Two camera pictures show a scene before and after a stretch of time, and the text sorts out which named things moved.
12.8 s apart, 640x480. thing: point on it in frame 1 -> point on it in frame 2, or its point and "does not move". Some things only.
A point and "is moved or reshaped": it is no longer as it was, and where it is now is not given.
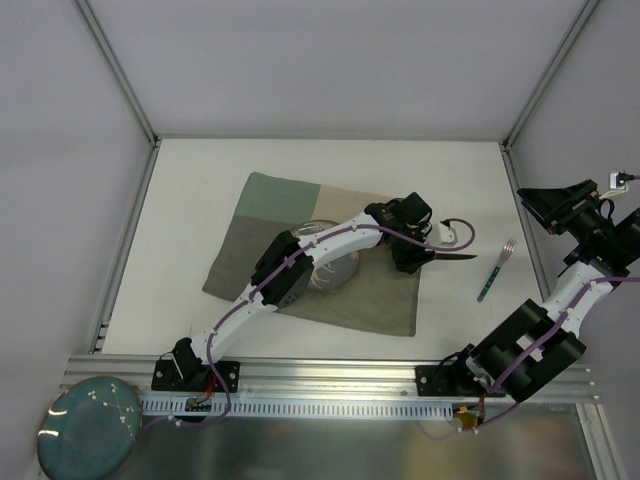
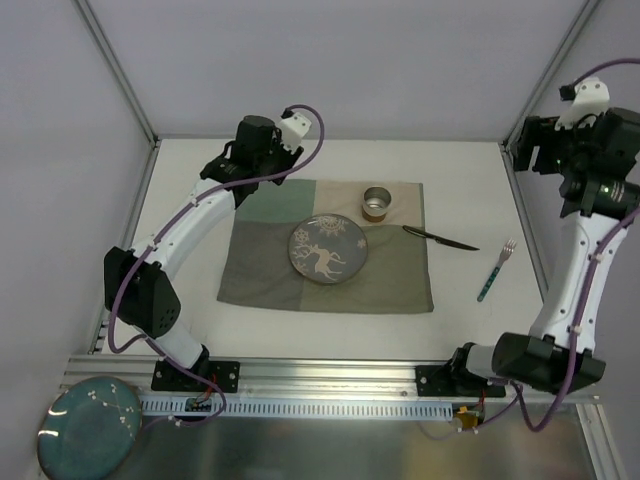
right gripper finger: (560, 196) -> (530, 136)
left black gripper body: (409, 251) -> (282, 163)
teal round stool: (89, 428) does not move
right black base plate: (449, 381) does not move
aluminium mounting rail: (306, 379) does not move
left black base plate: (195, 376) does not move
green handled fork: (507, 253) does not move
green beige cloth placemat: (379, 298) is moved or reshaped
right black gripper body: (560, 213) -> (523, 145)
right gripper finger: (550, 219) -> (522, 157)
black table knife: (452, 256) is moved or reshaped
